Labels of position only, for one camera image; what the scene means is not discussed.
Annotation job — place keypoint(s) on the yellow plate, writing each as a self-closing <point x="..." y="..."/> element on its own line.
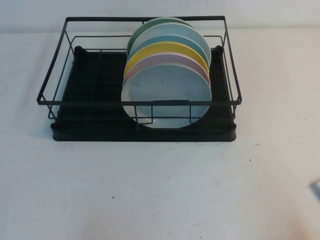
<point x="155" y="51"/>

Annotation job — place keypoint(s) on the pale blue white-rimmed plate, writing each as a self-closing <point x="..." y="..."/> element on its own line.
<point x="180" y="32"/>

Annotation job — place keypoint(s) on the teal plate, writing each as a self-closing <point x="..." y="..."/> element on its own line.
<point x="160" y="41"/>

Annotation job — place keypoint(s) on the green plate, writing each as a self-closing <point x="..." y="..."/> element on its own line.
<point x="140" y="28"/>

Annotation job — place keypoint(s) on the black plastic drip tray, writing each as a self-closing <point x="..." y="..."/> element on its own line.
<point x="100" y="132"/>

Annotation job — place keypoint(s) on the lilac pink plate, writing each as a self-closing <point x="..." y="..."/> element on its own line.
<point x="160" y="60"/>

